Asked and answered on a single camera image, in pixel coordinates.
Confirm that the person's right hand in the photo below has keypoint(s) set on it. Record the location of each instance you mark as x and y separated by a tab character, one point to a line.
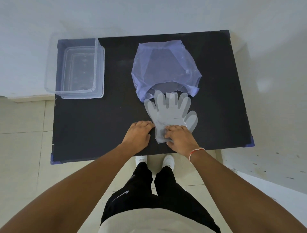
183	141

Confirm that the person's left hand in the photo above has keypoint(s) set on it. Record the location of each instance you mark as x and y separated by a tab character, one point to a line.
136	138

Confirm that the person's left fingers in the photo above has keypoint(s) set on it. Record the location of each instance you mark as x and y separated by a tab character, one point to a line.
143	124

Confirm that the person's right thumb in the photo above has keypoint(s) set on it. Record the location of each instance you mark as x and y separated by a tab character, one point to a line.
172	145

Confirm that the clear plastic disposable glove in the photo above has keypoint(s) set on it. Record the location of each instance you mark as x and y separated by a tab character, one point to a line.
168	112

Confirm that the person's left forearm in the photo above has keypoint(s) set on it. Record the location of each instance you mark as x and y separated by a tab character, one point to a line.
79	189

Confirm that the person's right forearm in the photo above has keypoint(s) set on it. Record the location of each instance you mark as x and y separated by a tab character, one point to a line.
239	192

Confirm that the white shoe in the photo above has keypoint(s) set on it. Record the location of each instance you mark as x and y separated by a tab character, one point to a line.
141	159
168	161

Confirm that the red and white wrist thread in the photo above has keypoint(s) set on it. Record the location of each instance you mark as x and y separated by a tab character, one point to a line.
195	151

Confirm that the blue translucent plastic bag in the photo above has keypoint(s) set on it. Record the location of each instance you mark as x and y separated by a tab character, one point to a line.
165	64

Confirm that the white shirt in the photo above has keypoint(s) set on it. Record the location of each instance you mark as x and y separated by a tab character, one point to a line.
156	222

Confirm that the clear plastic container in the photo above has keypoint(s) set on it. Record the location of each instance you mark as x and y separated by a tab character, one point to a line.
72	69

